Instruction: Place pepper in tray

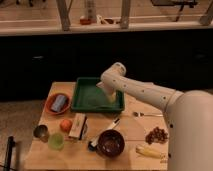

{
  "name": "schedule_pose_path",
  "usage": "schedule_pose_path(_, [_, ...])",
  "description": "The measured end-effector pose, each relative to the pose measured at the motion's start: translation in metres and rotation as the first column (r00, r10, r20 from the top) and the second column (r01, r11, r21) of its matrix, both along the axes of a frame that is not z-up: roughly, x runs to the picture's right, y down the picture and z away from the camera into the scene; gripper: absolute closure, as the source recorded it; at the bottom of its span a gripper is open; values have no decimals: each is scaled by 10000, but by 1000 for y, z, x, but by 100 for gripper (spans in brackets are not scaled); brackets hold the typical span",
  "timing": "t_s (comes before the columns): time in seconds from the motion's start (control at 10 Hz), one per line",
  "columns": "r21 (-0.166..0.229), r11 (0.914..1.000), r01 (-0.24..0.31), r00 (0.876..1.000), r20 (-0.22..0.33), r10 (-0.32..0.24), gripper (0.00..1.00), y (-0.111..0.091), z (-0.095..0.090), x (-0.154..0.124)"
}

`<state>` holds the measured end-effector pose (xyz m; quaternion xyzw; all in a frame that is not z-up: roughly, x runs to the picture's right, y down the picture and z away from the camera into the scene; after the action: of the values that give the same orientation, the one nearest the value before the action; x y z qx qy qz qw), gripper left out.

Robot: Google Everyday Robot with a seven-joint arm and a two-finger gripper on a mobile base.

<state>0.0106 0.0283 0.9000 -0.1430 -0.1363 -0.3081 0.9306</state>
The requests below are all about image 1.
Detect orange bowl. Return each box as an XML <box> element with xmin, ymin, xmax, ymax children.
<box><xmin>44</xmin><ymin>93</ymin><xmax>71</xmax><ymax>115</ymax></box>

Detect silver spoon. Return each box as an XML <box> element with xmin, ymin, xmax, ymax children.
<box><xmin>132</xmin><ymin>112</ymin><xmax>163</xmax><ymax>117</ymax></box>

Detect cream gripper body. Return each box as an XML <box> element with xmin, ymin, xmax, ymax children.
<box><xmin>96</xmin><ymin>82</ymin><xmax>116</xmax><ymax>103</ymax></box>

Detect black handled knife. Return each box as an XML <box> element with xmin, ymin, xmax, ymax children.
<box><xmin>87</xmin><ymin>117</ymin><xmax>121</xmax><ymax>152</ymax></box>

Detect dark brown bowl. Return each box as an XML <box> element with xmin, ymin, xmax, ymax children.
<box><xmin>97</xmin><ymin>129</ymin><xmax>125</xmax><ymax>158</ymax></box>

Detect green plastic tray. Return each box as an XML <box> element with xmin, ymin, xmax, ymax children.
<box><xmin>71</xmin><ymin>77</ymin><xmax>125</xmax><ymax>113</ymax></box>

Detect silver can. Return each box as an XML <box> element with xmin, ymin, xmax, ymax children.
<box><xmin>51</xmin><ymin>94</ymin><xmax>67</xmax><ymax>112</ymax></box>

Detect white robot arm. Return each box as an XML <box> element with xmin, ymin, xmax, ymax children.
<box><xmin>97</xmin><ymin>62</ymin><xmax>213</xmax><ymax>171</ymax></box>

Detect bunch of brown grapes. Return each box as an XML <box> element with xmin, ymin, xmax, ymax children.
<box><xmin>145</xmin><ymin>127</ymin><xmax>168</xmax><ymax>145</ymax></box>

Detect orange fruit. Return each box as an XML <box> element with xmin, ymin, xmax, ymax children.
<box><xmin>60</xmin><ymin>119</ymin><xmax>72</xmax><ymax>132</ymax></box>

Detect black stand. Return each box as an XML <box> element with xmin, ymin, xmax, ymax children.
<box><xmin>3</xmin><ymin>136</ymin><xmax>15</xmax><ymax>171</ymax></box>

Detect metal cup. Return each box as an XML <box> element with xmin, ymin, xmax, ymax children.
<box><xmin>33</xmin><ymin>125</ymin><xmax>49</xmax><ymax>142</ymax></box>

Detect green plastic cup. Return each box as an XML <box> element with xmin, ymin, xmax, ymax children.
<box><xmin>48</xmin><ymin>133</ymin><xmax>64</xmax><ymax>150</ymax></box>

